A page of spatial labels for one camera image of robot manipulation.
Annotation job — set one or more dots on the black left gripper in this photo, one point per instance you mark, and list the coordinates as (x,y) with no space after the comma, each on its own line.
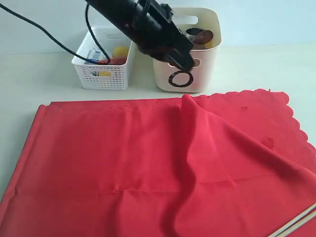
(149,25)

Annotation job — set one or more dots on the brown wooden plate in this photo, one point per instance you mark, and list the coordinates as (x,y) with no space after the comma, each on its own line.
(198,47)

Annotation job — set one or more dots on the shiny steel cup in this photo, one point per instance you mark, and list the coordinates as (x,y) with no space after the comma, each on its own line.
(191,33)

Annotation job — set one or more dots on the brown wooden spoon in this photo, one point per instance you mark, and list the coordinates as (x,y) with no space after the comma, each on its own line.
(203,37)

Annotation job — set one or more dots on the yellow lemon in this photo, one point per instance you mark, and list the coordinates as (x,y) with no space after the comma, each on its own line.
(120,52)

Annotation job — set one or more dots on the red sausage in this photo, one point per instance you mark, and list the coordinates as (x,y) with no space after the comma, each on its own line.
(113,61)

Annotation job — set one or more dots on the yellow cheese wedge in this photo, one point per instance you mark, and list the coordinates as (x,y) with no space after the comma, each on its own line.
(104,73)

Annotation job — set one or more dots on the blue white milk carton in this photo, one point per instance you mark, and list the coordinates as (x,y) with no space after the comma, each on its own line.
(95,55)

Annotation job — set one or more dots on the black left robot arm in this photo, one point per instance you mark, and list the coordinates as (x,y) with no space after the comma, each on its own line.
(115,12)

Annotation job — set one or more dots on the cream plastic bin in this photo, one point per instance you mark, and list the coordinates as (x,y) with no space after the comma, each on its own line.
(169,78)

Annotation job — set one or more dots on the white perforated plastic basket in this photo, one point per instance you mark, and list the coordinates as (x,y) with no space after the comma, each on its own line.
(109,38)

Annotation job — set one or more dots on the red scalloped table cloth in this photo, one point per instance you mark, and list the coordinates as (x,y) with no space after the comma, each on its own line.
(226,165)

